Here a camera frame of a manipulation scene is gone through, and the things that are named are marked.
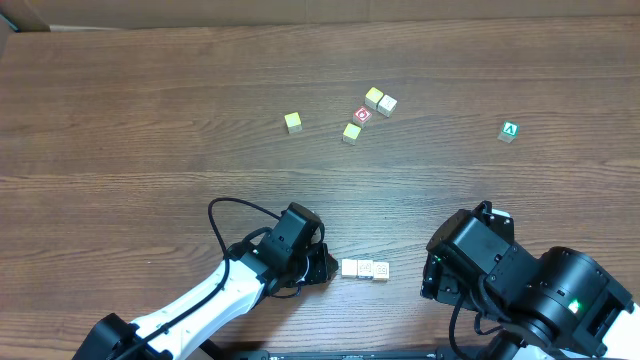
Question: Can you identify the yellow block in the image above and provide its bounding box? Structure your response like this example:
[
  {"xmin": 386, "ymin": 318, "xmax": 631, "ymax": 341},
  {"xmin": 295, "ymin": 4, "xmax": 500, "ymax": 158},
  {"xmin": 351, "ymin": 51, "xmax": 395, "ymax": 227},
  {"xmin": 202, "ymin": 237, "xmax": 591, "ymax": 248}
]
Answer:
[
  {"xmin": 340, "ymin": 259, "xmax": 358, "ymax": 278},
  {"xmin": 364, "ymin": 87, "xmax": 384, "ymax": 110},
  {"xmin": 342, "ymin": 123, "xmax": 361, "ymax": 145},
  {"xmin": 284, "ymin": 112, "xmax": 302, "ymax": 134}
]

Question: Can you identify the white B block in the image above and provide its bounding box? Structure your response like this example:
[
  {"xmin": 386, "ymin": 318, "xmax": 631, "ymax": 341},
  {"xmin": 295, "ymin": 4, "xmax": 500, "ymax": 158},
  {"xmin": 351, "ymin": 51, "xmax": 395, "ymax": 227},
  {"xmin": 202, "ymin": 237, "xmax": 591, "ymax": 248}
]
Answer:
[{"xmin": 373, "ymin": 262, "xmax": 390, "ymax": 281}]

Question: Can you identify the white block top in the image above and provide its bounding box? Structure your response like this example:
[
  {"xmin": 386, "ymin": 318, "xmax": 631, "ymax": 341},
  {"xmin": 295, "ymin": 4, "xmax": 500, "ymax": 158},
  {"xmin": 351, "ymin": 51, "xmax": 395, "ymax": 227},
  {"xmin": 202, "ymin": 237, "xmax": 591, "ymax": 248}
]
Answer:
[{"xmin": 377, "ymin": 94, "xmax": 398, "ymax": 118}]

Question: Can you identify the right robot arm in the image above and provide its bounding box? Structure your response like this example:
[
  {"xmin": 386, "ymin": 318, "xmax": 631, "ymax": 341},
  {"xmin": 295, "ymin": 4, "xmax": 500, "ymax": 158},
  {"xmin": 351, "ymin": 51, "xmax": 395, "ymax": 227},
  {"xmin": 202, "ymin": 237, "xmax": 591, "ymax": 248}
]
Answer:
[{"xmin": 421, "ymin": 201, "xmax": 639, "ymax": 359}]

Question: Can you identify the yellow block top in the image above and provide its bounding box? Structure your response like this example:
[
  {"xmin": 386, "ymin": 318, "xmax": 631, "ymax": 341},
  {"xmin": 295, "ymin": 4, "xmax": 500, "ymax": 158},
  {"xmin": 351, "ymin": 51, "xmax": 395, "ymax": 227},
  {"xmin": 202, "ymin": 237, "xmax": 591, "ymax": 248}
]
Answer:
[{"xmin": 364, "ymin": 87, "xmax": 384, "ymax": 110}]

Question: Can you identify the green letter block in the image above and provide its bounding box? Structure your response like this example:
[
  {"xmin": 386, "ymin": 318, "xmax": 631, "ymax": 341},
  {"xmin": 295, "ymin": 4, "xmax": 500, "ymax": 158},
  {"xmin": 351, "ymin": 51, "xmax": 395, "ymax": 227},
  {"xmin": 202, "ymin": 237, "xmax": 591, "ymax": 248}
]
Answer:
[{"xmin": 497, "ymin": 121, "xmax": 520, "ymax": 143}]

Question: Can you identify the white patterned block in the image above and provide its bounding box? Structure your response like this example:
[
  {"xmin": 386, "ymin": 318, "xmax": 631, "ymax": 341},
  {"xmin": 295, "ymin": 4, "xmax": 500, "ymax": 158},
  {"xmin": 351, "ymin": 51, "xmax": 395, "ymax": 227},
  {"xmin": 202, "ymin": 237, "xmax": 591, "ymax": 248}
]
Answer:
[{"xmin": 357, "ymin": 260, "xmax": 374, "ymax": 279}]

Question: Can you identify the red circle block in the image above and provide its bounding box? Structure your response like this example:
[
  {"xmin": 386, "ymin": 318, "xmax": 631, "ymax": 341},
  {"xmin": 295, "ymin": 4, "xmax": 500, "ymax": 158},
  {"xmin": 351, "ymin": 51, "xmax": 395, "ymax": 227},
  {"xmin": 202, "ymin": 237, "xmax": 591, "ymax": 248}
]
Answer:
[{"xmin": 352, "ymin": 106, "xmax": 372, "ymax": 128}]

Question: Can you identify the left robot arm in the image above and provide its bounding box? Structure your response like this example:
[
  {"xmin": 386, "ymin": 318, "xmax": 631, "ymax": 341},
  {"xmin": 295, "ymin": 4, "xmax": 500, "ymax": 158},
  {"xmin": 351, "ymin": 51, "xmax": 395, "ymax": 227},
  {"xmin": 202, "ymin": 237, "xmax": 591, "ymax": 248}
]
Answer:
[{"xmin": 73, "ymin": 203, "xmax": 338, "ymax": 360}]

